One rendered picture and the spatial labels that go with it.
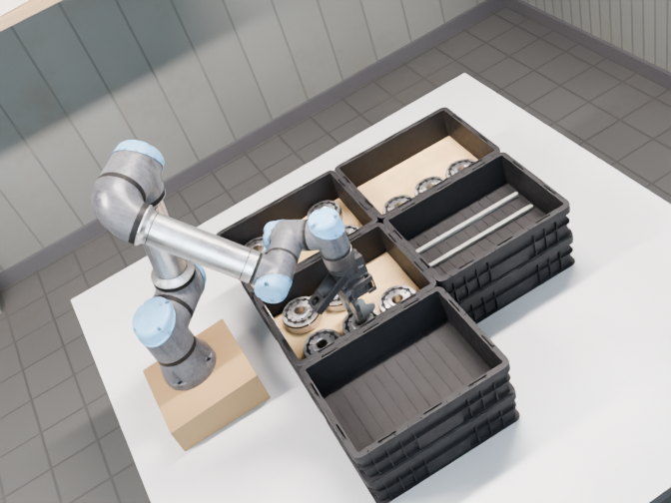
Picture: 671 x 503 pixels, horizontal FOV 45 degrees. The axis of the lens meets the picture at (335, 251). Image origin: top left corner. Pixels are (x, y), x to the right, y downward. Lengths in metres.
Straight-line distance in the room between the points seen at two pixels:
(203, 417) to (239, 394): 0.11
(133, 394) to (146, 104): 1.92
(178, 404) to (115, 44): 2.09
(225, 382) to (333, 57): 2.49
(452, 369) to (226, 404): 0.60
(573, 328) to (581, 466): 0.38
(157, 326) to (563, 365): 1.01
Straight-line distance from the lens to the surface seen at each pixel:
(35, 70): 3.81
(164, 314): 2.06
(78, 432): 3.42
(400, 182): 2.42
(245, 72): 4.10
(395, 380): 1.94
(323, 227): 1.80
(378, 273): 2.17
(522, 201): 2.27
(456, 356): 1.95
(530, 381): 2.04
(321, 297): 1.94
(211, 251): 1.77
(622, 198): 2.44
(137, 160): 1.86
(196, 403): 2.14
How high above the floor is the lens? 2.38
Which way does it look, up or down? 43 degrees down
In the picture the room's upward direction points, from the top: 22 degrees counter-clockwise
